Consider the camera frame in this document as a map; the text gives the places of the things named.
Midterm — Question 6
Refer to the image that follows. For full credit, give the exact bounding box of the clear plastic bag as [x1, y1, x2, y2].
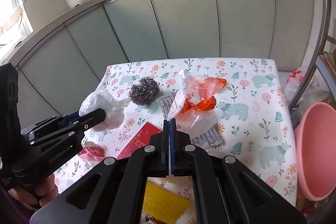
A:
[79, 89, 130, 132]

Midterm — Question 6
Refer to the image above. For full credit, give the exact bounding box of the orange white plastic bag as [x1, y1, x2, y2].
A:
[167, 70, 227, 124]

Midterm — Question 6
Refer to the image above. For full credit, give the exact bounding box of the yellow foam fruit net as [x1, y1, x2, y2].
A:
[142, 181, 191, 223]

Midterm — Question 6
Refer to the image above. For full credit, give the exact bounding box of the left hand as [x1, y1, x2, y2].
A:
[8, 173, 58, 210]

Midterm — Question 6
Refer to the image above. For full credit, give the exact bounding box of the metal shelf rack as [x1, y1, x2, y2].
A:
[289, 0, 331, 112]

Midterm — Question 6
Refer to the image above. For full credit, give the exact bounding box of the pink plastic bin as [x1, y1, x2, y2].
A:
[294, 102, 335, 201]

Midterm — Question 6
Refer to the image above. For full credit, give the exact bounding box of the red snack wrapper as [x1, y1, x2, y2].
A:
[116, 122, 162, 160]

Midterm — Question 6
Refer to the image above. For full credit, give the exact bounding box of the floral bear tablecloth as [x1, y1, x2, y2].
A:
[55, 58, 297, 205]

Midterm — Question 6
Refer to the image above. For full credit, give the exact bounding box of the silver scouring pad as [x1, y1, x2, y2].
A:
[156, 94, 227, 147]

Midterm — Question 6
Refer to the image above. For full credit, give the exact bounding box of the steel wool scrubber ball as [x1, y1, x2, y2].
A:
[128, 76, 160, 106]

